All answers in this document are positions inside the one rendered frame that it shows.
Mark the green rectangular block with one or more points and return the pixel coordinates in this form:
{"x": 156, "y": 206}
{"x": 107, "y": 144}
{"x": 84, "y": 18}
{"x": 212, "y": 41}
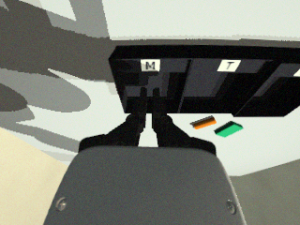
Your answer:
{"x": 228, "y": 129}

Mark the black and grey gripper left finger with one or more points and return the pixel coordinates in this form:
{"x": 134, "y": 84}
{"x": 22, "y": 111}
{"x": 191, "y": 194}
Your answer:
{"x": 126, "y": 134}

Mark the orange battery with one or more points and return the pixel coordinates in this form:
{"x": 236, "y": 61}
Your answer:
{"x": 204, "y": 123}

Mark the black three-compartment bin rack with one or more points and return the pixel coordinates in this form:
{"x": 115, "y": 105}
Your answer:
{"x": 234, "y": 77}

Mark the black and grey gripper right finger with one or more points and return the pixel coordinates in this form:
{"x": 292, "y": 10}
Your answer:
{"x": 169, "y": 134}

